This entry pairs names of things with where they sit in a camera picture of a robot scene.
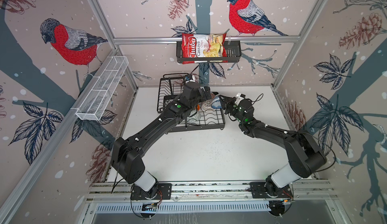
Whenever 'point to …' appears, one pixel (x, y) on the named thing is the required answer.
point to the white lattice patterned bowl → (206, 106)
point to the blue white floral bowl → (216, 103)
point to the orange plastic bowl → (198, 107)
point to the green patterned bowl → (194, 119)
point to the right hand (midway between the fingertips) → (215, 97)
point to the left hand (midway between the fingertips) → (203, 89)
